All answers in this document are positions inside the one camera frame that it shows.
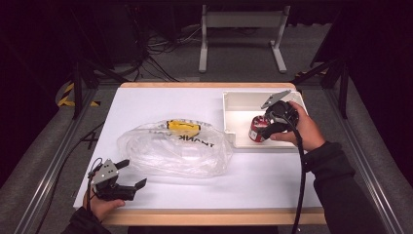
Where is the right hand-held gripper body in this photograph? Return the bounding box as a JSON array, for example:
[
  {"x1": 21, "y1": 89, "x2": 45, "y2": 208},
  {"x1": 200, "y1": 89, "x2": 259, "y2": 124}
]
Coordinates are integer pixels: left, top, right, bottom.
[{"x1": 260, "y1": 90, "x2": 299, "y2": 131}]

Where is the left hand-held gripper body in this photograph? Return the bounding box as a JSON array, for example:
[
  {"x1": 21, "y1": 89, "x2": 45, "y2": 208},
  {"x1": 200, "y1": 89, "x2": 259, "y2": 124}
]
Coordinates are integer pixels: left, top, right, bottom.
[{"x1": 89, "y1": 158, "x2": 137, "y2": 202}]

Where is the red can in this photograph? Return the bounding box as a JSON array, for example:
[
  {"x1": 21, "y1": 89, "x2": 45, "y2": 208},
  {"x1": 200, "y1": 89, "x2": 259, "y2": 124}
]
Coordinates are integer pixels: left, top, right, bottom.
[{"x1": 247, "y1": 115, "x2": 273, "y2": 143}]

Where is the white plastic bin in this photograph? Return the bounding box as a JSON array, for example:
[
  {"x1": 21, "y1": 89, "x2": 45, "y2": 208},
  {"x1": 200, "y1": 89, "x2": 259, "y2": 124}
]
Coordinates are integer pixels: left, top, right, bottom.
[{"x1": 222, "y1": 90, "x2": 309, "y2": 150}]

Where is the clear plastic bag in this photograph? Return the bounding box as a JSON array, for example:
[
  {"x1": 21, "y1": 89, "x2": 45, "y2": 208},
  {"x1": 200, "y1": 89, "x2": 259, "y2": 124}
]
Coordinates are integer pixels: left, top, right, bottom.
[{"x1": 116, "y1": 118, "x2": 234, "y2": 179}]

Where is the person's left hand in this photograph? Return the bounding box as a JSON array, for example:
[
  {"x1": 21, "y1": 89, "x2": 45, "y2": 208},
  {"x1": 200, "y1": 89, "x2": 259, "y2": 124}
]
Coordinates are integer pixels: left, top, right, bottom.
[{"x1": 82, "y1": 191, "x2": 126, "y2": 222}]

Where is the person's right hand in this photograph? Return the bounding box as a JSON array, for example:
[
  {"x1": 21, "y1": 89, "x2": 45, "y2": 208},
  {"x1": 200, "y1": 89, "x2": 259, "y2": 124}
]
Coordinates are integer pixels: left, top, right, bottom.
[{"x1": 270, "y1": 100, "x2": 326, "y2": 153}]

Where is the white table mat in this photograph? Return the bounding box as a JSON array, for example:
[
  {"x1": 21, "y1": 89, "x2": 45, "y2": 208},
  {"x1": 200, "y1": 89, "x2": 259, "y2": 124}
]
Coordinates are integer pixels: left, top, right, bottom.
[{"x1": 72, "y1": 87, "x2": 322, "y2": 211}]

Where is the black metal stand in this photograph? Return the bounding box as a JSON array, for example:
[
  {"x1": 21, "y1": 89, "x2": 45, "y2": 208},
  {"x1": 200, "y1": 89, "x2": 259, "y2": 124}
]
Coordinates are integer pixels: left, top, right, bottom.
[
  {"x1": 291, "y1": 58, "x2": 351, "y2": 120},
  {"x1": 71, "y1": 58, "x2": 129, "y2": 120}
]

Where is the yellow packet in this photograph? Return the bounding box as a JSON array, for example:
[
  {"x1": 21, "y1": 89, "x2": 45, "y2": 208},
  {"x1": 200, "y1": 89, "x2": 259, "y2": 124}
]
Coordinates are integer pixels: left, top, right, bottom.
[{"x1": 166, "y1": 119, "x2": 202, "y2": 137}]

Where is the wooden table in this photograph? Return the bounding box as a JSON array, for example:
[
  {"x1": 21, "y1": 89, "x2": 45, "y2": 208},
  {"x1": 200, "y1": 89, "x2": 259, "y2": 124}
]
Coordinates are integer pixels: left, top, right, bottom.
[{"x1": 100, "y1": 81, "x2": 327, "y2": 226}]

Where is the yellow black hazard tape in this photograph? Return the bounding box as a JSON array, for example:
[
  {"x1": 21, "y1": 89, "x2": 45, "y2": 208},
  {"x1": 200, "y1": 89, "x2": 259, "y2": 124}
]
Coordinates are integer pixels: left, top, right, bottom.
[{"x1": 57, "y1": 82, "x2": 101, "y2": 107}]

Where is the white metal stand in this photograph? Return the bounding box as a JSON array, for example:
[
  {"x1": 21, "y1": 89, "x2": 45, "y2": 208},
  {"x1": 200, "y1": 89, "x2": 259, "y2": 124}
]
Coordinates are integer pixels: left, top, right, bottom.
[{"x1": 198, "y1": 4, "x2": 291, "y2": 74}]

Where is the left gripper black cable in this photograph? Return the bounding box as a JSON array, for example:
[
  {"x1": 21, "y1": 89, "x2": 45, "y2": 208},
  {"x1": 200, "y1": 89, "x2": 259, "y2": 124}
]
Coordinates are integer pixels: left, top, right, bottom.
[{"x1": 86, "y1": 157, "x2": 104, "y2": 211}]

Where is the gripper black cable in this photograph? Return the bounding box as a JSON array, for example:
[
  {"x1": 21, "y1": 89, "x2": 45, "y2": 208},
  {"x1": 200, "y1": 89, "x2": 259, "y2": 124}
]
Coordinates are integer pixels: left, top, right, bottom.
[
  {"x1": 274, "y1": 111, "x2": 308, "y2": 234},
  {"x1": 86, "y1": 157, "x2": 104, "y2": 211}
]

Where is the thin black floor cable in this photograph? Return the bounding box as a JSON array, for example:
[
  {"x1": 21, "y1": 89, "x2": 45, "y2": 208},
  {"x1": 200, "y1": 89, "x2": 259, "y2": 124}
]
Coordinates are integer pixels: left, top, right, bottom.
[{"x1": 34, "y1": 121, "x2": 106, "y2": 234}]

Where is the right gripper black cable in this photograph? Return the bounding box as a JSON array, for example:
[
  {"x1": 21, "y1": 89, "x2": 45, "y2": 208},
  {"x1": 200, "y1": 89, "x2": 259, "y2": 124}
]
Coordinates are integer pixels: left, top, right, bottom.
[{"x1": 274, "y1": 111, "x2": 308, "y2": 234}]

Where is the aluminium rail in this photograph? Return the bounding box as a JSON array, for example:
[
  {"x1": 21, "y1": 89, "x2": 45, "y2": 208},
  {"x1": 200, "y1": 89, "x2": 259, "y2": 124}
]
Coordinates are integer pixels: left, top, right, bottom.
[
  {"x1": 324, "y1": 87, "x2": 405, "y2": 234},
  {"x1": 14, "y1": 87, "x2": 98, "y2": 234}
]

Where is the tangle of floor cables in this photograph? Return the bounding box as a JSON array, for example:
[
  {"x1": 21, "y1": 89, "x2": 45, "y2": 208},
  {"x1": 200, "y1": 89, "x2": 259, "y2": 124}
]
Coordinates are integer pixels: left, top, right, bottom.
[{"x1": 130, "y1": 23, "x2": 203, "y2": 82}]

